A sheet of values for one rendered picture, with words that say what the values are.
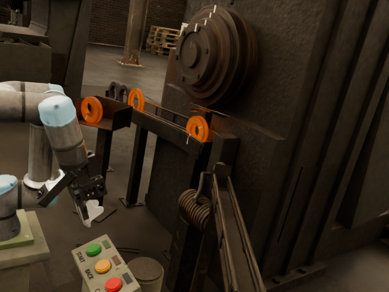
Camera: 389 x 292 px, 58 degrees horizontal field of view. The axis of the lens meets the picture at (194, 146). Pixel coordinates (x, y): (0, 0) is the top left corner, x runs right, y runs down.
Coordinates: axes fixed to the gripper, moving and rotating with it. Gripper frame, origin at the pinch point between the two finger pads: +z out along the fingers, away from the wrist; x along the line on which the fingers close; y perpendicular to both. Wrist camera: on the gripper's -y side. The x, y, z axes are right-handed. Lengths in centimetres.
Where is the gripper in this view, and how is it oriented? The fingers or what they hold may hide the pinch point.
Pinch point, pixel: (85, 223)
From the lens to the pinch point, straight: 102.4
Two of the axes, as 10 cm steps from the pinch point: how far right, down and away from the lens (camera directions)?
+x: -5.7, -3.6, 7.4
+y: 8.2, -3.6, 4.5
